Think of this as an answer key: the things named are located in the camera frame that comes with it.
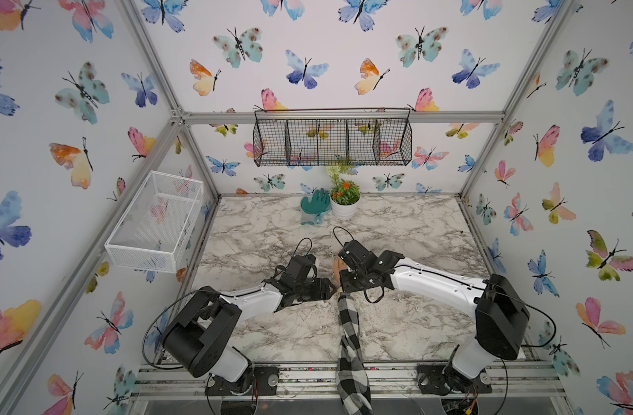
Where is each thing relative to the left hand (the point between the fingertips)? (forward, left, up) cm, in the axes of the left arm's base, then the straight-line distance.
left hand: (333, 289), depth 88 cm
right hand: (0, -4, +6) cm, 7 cm away
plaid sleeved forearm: (-29, -4, +3) cm, 29 cm away
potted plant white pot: (+34, -6, +11) cm, 36 cm away
